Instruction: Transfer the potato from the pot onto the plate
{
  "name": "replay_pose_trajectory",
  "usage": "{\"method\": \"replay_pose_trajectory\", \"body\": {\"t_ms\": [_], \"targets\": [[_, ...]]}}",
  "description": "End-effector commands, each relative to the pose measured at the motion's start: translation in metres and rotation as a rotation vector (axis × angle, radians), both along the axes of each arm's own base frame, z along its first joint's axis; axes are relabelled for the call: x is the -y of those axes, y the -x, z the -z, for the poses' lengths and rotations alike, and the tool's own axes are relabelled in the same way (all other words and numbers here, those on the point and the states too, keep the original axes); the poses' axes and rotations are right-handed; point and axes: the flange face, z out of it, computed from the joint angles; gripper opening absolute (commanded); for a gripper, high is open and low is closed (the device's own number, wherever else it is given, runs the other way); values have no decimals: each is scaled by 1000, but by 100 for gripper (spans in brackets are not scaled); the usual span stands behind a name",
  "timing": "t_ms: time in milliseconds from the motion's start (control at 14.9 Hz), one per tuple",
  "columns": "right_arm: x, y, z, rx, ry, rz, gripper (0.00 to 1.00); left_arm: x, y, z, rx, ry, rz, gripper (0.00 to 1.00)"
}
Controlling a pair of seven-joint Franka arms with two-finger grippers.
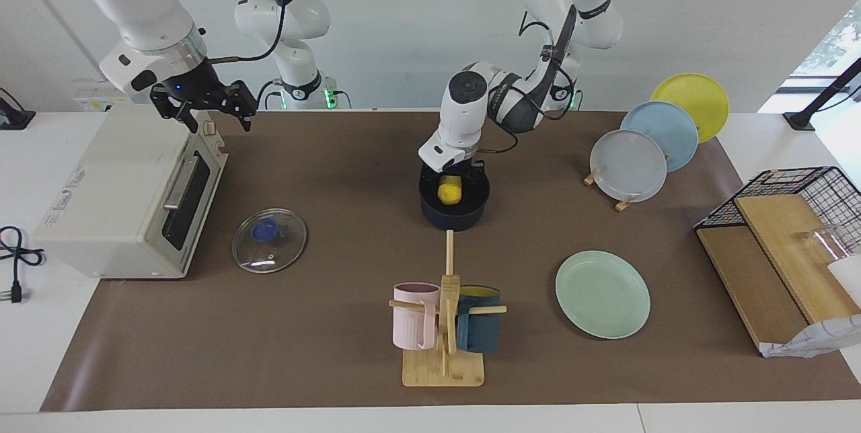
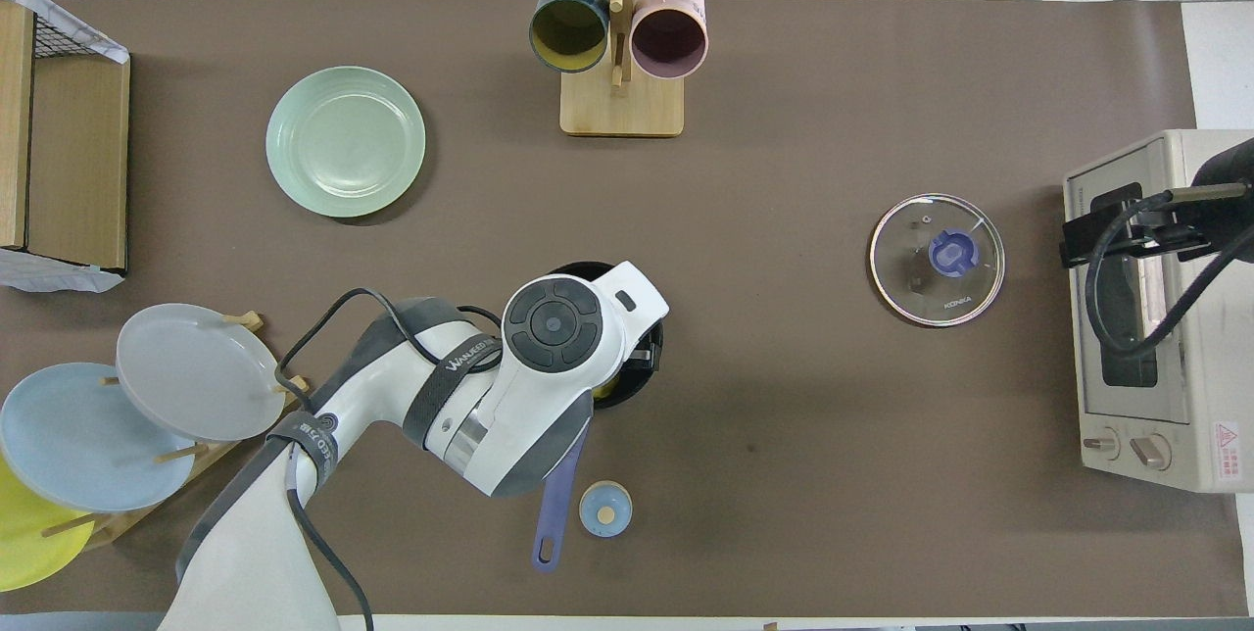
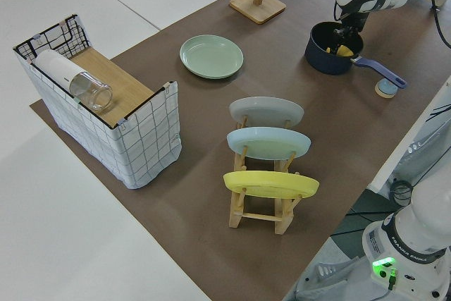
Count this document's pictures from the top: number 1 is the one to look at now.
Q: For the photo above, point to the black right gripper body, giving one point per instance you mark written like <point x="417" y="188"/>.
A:
<point x="198" y="87"/>

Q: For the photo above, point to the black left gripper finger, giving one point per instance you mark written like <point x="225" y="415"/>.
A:
<point x="429" y="176"/>
<point x="475" y="173"/>

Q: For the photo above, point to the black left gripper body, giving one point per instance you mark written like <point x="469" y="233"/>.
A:
<point x="452" y="169"/>

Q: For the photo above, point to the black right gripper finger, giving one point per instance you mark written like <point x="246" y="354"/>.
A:
<point x="245" y="105"/>
<point x="171" y="102"/>

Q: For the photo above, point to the yellow lemon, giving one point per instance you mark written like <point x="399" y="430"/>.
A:
<point x="450" y="191"/>

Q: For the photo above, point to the glass lid with blue knob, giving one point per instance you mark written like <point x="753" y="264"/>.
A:
<point x="269" y="241"/>

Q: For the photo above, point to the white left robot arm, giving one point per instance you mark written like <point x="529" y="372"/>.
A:
<point x="511" y="93"/>

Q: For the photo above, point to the wooden plate rack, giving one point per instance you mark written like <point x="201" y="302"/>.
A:
<point x="623" y="204"/>

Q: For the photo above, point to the grey plate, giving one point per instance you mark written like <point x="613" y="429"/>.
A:
<point x="629" y="167"/>

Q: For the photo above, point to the mint green plate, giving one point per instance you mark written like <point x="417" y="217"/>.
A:
<point x="602" y="295"/>

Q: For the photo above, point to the light blue plate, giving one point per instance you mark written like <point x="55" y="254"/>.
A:
<point x="662" y="130"/>

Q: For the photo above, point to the yellow plate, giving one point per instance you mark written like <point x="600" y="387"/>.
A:
<point x="693" y="93"/>

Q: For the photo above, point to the dark blue saucepan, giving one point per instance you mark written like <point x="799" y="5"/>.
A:
<point x="454" y="214"/>

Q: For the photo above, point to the cream toaster oven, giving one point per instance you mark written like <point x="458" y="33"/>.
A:
<point x="114" y="184"/>

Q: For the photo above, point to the pink ribbed mug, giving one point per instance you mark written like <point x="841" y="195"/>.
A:
<point x="414" y="319"/>

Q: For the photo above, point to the dark teal mug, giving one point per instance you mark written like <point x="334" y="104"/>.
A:
<point x="479" y="329"/>

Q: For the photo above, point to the black clamp base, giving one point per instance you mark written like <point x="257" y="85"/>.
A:
<point x="13" y="117"/>

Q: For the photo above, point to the wooden mug tree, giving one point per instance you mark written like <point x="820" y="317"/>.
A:
<point x="444" y="369"/>

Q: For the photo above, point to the brown table mat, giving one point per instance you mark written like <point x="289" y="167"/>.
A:
<point x="303" y="325"/>

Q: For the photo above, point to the wooden shelf boards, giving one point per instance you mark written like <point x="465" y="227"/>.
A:
<point x="760" y="271"/>

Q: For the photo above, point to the clear glass cup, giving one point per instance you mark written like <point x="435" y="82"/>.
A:
<point x="822" y="245"/>

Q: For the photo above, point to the white checked cloth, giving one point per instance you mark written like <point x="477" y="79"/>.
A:
<point x="817" y="339"/>

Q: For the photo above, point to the white cup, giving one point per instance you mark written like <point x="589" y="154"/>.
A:
<point x="849" y="278"/>

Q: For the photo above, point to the white wall socket box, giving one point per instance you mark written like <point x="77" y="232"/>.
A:
<point x="94" y="100"/>

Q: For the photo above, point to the black camera stand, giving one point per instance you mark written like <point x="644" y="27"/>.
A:
<point x="824" y="93"/>

